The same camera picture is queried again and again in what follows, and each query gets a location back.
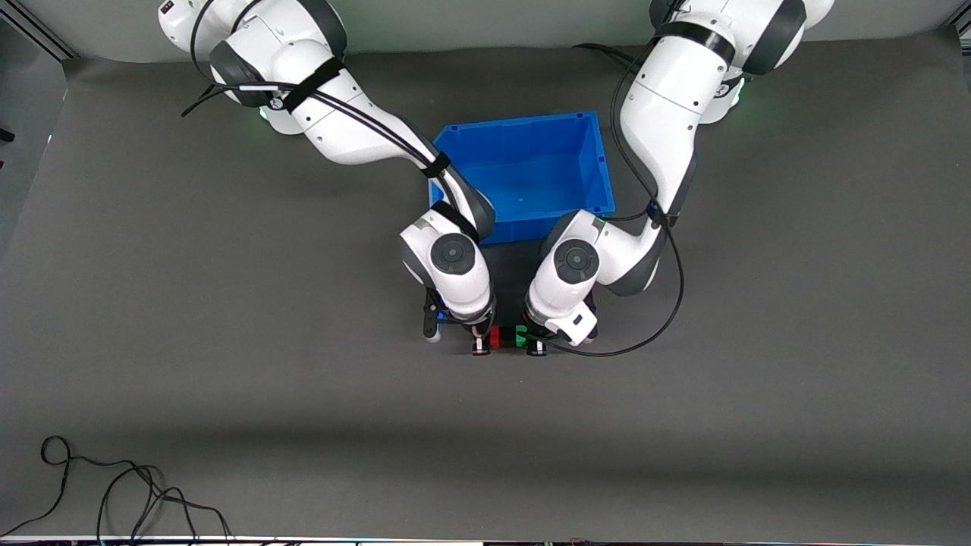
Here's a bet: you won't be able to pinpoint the blue plastic storage bin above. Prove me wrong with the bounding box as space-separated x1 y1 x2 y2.
429 111 616 247

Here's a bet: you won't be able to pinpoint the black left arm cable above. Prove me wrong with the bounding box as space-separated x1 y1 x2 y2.
531 38 685 359

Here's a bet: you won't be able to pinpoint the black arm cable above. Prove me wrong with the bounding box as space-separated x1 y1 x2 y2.
531 38 685 359
181 0 460 224

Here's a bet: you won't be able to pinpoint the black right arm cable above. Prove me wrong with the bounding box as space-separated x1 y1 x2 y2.
181 0 460 224

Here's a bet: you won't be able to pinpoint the black left arm base cables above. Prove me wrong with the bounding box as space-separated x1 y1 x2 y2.
573 43 636 66

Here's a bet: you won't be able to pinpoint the thin black loose cable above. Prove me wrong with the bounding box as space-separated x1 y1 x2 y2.
0 435 234 541

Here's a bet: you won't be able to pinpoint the black frame rail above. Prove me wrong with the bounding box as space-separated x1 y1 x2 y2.
0 14 77 60

